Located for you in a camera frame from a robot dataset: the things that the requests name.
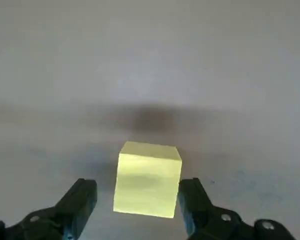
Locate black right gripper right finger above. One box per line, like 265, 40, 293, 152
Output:
178, 177, 295, 240

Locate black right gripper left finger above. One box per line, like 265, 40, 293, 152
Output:
0, 177, 98, 240

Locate yellow foam cube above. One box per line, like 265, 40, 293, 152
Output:
112, 140, 183, 220

